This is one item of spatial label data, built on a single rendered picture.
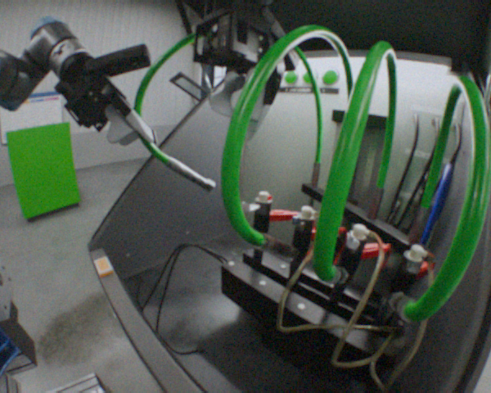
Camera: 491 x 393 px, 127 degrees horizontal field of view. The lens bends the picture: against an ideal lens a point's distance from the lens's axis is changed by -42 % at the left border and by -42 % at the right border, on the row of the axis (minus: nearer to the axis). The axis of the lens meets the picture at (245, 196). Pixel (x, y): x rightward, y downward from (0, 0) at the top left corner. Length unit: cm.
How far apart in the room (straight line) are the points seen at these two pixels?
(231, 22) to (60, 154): 336
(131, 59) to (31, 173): 322
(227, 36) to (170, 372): 41
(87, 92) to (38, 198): 326
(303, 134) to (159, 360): 59
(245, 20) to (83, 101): 26
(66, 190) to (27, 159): 76
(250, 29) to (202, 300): 54
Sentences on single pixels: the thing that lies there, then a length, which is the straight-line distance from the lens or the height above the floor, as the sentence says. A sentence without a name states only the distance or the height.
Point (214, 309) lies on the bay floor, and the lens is 54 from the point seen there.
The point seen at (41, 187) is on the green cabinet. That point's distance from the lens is 356.
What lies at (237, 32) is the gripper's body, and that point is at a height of 134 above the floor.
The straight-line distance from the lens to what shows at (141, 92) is 35.
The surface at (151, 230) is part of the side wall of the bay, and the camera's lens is 61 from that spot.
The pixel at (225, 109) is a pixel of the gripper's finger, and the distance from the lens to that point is 28.
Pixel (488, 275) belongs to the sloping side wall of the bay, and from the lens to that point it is 27.
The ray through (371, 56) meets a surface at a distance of 18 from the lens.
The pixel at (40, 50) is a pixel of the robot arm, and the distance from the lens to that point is 49.
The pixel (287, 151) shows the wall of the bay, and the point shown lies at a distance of 64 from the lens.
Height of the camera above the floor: 125
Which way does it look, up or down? 21 degrees down
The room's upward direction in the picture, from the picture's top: 3 degrees clockwise
